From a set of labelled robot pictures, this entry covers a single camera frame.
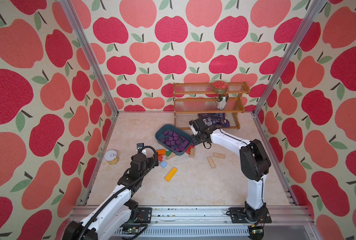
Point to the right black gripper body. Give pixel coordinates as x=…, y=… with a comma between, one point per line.
x=196, y=139

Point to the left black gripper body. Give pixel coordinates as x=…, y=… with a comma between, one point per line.
x=149, y=163

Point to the teal plastic storage bin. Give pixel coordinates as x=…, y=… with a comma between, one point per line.
x=171, y=145

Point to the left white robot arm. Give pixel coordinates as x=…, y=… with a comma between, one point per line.
x=115, y=204

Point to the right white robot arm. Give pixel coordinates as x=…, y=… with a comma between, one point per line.
x=254, y=161

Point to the light blue block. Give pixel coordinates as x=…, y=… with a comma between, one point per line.
x=163, y=164

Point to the orange block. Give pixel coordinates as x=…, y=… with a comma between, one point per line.
x=162, y=152

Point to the natural wood short block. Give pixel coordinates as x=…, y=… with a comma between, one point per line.
x=192, y=154

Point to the red arch block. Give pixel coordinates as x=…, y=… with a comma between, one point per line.
x=188, y=151

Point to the purple snack bag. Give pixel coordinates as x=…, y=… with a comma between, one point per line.
x=215, y=119

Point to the natural wood flat block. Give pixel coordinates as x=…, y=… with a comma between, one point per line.
x=220, y=156

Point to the yellow long block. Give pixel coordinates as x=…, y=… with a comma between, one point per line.
x=171, y=174

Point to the natural wood long block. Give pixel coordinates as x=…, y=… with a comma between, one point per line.
x=211, y=162

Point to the yellow tin can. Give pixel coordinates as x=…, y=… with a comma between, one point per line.
x=111, y=157

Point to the wooden three-tier shelf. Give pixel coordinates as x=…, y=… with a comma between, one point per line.
x=192, y=99

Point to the red round tin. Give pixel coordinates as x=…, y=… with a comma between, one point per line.
x=220, y=87

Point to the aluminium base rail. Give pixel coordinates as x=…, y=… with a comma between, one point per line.
x=189, y=222

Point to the right aluminium frame post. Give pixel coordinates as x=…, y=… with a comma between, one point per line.
x=300, y=34

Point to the aluminium frame post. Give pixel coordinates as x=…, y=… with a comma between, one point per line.
x=300, y=34
x=72, y=16

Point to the left aluminium frame post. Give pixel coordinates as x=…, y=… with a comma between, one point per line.
x=72, y=16

